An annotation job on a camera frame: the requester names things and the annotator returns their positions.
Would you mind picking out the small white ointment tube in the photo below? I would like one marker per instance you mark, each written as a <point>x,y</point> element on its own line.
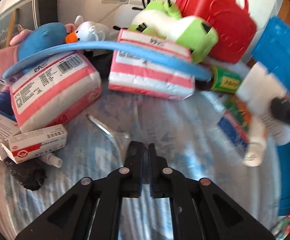
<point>52,160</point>

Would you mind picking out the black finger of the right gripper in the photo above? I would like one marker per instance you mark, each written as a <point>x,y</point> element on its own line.
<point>280,110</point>

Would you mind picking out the small blue-shirt pig plush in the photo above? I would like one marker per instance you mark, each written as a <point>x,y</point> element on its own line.
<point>29,42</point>

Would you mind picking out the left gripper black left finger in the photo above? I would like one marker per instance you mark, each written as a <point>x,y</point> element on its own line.
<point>91,209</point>

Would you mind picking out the green frog plush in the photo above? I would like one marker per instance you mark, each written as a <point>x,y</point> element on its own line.
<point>164,20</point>

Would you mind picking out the pink tissue pack with barcode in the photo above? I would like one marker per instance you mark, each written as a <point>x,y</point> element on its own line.
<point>55,91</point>

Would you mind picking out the blue red blister pack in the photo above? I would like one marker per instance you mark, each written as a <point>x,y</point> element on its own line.
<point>235,134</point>

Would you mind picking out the clear plastic floss box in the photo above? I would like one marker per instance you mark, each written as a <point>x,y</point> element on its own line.
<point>257,91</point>

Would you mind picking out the dark bottle green label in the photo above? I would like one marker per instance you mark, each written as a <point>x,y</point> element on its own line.
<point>223,80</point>

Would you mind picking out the black gift box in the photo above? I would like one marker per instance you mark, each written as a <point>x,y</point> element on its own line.
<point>26,14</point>

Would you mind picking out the green white flat box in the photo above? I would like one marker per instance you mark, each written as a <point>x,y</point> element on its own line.
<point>239,111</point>

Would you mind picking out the pink striped tissue pack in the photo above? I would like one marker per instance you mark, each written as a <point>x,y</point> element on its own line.
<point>132,74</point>

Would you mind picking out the black crumpled bag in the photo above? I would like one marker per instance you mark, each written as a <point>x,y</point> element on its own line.
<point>30,174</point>

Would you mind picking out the white goose plush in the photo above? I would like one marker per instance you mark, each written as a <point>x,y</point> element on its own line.
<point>84,31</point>

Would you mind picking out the red plastic carry case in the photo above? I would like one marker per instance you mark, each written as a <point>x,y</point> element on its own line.
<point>232,21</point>

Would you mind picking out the red white medicine box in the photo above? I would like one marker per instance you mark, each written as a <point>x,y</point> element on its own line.
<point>26,146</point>

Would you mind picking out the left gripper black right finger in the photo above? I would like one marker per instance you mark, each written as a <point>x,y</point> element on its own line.
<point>199,208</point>

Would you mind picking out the blue plastic storage crate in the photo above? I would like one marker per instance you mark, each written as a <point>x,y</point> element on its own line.
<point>273,50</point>

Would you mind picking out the white bottle orange label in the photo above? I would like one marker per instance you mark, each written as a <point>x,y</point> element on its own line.
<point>257,136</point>

